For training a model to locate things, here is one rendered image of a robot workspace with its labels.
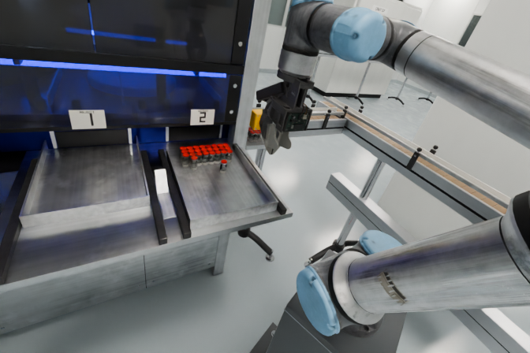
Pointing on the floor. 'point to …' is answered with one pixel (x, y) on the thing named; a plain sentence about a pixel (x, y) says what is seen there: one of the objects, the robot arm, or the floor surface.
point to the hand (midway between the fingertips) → (270, 148)
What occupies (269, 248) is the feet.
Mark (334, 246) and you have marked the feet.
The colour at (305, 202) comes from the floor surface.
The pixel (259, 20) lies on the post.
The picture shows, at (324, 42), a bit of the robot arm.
